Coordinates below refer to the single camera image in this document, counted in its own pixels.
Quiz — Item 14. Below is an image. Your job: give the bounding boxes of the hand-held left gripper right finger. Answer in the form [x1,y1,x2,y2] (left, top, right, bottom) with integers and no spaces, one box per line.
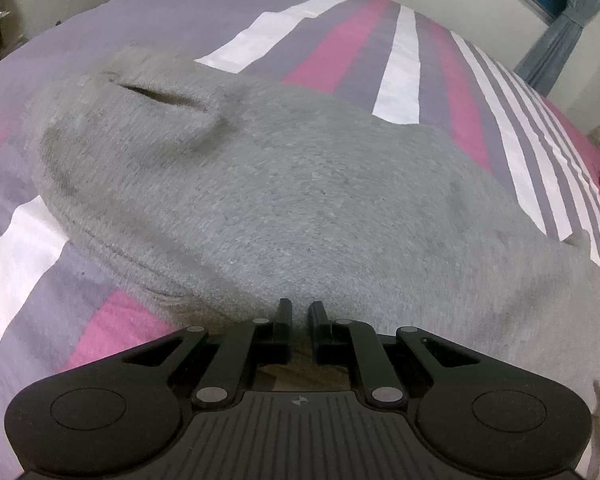
[307,301,481,407]

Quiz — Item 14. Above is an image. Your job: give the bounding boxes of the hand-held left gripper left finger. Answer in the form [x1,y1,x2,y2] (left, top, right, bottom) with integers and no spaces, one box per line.
[122,298,294,409]

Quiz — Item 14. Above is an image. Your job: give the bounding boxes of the grey pants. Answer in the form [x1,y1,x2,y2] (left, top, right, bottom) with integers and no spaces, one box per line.
[25,45,600,418]

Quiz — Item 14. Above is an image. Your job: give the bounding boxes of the striped pink grey bed sheet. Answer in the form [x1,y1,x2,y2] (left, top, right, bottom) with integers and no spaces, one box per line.
[0,0,600,480]

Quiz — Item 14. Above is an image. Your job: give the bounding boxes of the grey curtain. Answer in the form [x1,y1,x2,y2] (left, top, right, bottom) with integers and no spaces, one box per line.
[514,0,600,97]

